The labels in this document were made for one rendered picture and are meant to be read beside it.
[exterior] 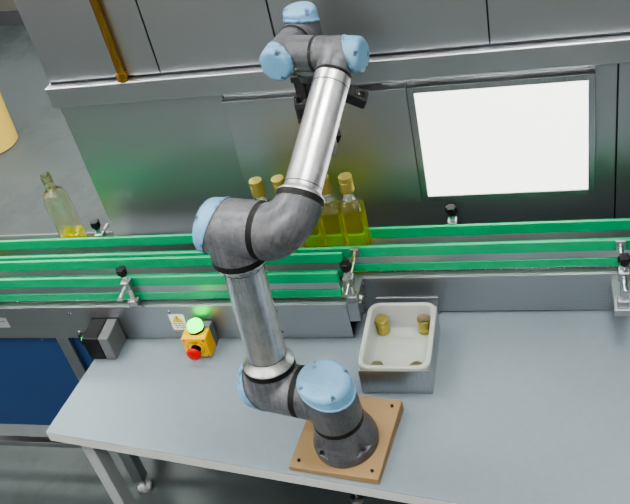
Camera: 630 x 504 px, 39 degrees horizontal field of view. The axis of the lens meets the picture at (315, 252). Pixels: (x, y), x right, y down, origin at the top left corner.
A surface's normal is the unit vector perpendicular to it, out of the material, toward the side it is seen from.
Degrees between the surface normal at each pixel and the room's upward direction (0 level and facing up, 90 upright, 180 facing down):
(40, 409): 90
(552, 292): 90
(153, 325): 90
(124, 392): 0
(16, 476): 0
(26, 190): 0
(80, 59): 90
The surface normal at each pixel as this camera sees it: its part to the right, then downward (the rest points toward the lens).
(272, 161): -0.18, 0.65
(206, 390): -0.19, -0.76
